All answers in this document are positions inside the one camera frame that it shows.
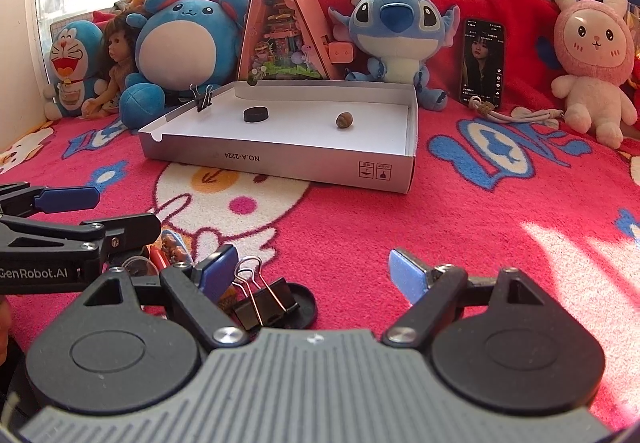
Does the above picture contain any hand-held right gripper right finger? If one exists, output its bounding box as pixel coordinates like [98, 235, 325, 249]
[382, 248, 551, 349]

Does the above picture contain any pink bunny plush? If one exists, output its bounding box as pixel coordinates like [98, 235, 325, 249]
[550, 0, 638, 147]

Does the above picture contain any triangular miniature house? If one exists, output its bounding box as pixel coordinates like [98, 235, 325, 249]
[235, 0, 337, 86]

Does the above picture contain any small packet of nuts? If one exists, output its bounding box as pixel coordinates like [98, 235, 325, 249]
[161, 230, 194, 266]

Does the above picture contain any red printed blanket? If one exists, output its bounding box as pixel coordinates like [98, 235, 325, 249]
[0, 0, 640, 429]

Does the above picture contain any blue alien plush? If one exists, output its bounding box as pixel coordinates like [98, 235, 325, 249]
[327, 0, 461, 111]

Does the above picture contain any round blue mouse plush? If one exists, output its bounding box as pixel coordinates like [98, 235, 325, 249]
[120, 0, 251, 129]

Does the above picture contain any black round lid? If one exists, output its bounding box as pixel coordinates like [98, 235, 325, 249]
[270, 284, 318, 330]

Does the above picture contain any clear jar with black lid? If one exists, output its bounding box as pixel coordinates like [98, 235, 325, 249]
[122, 255, 156, 276]

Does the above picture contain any beige braided cord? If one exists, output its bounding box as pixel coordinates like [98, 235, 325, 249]
[467, 96, 565, 128]

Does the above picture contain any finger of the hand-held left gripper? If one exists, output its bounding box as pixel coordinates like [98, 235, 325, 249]
[0, 213, 162, 255]
[0, 183, 101, 219]

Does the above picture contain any large black binder clip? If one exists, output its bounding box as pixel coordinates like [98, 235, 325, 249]
[231, 257, 301, 331]

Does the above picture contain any blue robot cat plush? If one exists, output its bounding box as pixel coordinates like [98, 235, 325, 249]
[44, 20, 108, 120]

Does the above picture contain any black smartphone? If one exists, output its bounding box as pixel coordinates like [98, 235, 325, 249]
[460, 18, 506, 106]

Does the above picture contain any small pink box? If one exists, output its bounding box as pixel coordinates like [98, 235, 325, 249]
[327, 40, 357, 66]

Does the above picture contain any brown-haired doll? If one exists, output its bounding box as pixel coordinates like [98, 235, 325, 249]
[82, 9, 141, 120]

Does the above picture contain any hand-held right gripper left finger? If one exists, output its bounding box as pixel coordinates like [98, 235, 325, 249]
[82, 244, 251, 349]

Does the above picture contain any small black binder clip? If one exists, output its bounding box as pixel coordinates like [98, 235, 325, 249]
[190, 84, 215, 113]

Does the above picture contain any white cardboard box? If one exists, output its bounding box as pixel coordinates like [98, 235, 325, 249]
[137, 82, 419, 194]

